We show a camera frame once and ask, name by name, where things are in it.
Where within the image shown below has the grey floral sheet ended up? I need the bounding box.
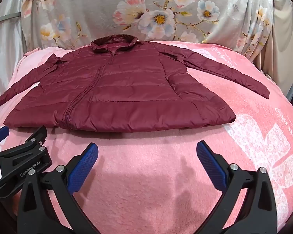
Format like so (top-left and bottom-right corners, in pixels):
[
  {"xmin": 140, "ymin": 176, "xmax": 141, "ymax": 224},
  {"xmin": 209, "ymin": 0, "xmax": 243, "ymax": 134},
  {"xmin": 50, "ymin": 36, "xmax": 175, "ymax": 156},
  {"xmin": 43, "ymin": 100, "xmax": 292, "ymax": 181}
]
[{"xmin": 21, "ymin": 0, "xmax": 275, "ymax": 62}]

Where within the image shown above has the maroon puffer jacket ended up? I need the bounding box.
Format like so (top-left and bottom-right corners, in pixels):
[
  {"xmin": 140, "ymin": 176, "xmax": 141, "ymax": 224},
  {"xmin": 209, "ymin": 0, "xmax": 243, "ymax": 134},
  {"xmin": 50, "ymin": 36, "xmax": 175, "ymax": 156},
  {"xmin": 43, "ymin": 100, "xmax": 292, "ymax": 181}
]
[{"xmin": 0, "ymin": 34, "xmax": 270, "ymax": 133}]

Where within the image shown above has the pink printed blanket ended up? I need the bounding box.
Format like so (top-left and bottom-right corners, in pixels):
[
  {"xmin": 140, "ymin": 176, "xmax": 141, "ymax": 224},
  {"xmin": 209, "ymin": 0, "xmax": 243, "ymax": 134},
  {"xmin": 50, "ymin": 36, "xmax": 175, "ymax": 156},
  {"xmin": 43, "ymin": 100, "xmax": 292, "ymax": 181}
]
[{"xmin": 0, "ymin": 40, "xmax": 293, "ymax": 234}]

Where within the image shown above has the grey curved rail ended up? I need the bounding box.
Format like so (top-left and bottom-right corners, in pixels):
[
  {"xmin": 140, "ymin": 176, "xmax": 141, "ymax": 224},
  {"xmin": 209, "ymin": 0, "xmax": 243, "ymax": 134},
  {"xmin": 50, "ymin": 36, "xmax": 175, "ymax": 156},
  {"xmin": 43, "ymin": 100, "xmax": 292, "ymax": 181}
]
[{"xmin": 0, "ymin": 13, "xmax": 21, "ymax": 28}]

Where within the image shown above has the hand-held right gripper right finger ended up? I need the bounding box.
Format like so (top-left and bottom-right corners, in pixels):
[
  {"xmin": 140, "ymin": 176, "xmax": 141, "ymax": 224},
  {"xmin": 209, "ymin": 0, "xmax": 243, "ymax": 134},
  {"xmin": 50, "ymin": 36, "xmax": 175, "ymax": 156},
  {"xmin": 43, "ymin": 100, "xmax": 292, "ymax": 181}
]
[{"xmin": 196, "ymin": 140, "xmax": 278, "ymax": 234}]

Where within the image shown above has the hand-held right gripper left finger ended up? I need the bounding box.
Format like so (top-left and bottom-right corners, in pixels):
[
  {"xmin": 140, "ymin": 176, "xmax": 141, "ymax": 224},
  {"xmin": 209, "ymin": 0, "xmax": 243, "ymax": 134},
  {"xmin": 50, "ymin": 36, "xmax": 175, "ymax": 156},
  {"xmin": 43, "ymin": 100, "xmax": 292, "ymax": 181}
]
[{"xmin": 17, "ymin": 142, "xmax": 99, "ymax": 234}]

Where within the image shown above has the beige curtain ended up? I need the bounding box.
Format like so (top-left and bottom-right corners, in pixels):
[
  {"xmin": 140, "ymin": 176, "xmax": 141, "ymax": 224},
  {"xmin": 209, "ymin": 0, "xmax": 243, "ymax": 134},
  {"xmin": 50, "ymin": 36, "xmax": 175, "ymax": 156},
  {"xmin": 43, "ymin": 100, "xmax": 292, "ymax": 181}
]
[{"xmin": 262, "ymin": 0, "xmax": 293, "ymax": 98}]

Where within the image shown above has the grey satin curtain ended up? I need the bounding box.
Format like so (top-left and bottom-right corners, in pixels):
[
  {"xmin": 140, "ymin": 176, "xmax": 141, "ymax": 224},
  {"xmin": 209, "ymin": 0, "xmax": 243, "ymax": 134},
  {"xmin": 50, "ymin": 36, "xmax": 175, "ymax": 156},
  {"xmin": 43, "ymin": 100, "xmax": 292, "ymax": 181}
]
[{"xmin": 0, "ymin": 0, "xmax": 27, "ymax": 65}]

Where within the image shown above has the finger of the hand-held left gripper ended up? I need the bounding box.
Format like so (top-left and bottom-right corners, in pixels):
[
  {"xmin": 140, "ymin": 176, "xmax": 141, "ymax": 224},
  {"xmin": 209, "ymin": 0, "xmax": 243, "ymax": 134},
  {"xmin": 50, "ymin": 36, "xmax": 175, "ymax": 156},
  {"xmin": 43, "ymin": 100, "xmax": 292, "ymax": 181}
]
[
  {"xmin": 12, "ymin": 126, "xmax": 48, "ymax": 162},
  {"xmin": 0, "ymin": 126, "xmax": 10, "ymax": 152}
]

